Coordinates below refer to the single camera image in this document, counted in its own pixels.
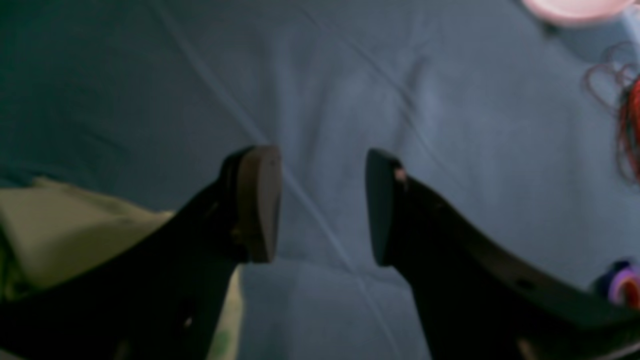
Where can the purple tape roll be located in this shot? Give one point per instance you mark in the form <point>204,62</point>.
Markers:
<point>620,284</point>

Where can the light green T-shirt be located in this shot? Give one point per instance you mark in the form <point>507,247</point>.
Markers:
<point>53,232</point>

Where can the blue table cloth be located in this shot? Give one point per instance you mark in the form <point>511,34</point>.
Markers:
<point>501,114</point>

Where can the white baseball cap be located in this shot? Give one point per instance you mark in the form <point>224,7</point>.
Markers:
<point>577,13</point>

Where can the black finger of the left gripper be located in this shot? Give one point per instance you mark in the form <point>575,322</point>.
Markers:
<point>475,300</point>
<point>161,299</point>

